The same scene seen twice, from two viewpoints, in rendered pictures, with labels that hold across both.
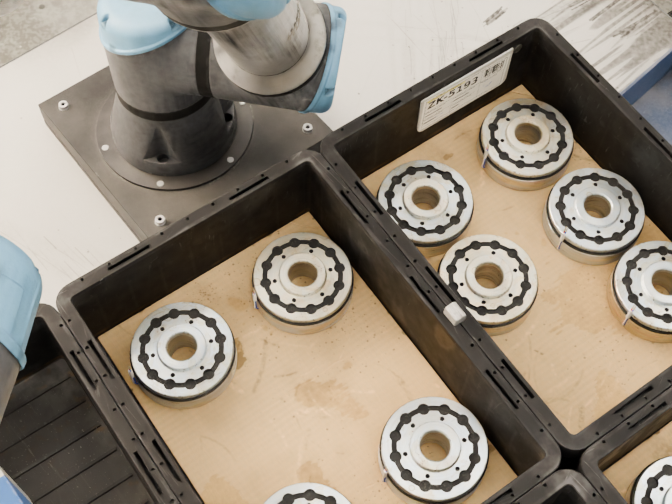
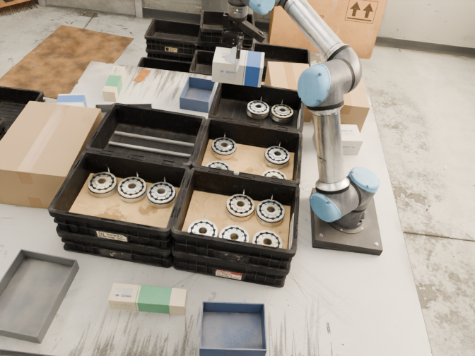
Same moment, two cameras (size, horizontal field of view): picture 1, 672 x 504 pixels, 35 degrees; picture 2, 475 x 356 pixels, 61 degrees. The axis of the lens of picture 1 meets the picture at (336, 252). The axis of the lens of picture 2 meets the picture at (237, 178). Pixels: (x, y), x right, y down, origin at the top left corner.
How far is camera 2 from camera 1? 141 cm
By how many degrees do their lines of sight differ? 64
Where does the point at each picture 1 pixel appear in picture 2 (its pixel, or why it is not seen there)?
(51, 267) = not seen: hidden behind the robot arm
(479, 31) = (325, 318)
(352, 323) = not seen: hidden behind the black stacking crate
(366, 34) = (348, 287)
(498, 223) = (252, 226)
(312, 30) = (324, 184)
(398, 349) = not seen: hidden behind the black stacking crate
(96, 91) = (369, 208)
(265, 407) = (254, 162)
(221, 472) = (249, 150)
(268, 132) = (326, 227)
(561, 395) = (203, 202)
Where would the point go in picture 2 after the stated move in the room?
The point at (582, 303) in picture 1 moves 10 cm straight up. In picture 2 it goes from (217, 222) to (218, 205)
